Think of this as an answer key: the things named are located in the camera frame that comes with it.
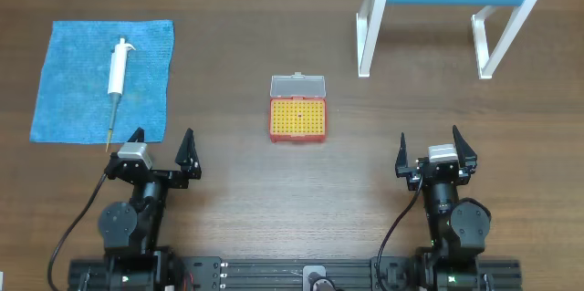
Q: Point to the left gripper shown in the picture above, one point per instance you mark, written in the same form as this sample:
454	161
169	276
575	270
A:
169	178

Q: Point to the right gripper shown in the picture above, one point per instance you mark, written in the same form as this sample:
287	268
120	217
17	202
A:
438	174

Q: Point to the white pipette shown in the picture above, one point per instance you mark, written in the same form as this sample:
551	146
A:
117	67

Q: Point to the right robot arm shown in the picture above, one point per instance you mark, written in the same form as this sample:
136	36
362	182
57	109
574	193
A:
456	227

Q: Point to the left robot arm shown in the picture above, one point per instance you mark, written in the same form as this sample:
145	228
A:
128	231

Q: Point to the blue cloth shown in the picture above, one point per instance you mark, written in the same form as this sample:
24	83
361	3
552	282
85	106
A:
68	76

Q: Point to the red and yellow tip box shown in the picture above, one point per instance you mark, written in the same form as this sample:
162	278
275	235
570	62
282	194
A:
297	117

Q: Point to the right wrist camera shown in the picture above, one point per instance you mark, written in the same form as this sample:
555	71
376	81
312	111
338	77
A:
442	153

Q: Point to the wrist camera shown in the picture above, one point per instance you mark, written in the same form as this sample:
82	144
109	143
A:
134	155
442	153

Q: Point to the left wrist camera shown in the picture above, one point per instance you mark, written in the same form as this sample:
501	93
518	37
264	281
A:
134	155

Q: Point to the mounting rail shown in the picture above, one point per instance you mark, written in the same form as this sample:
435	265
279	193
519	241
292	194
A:
274	273

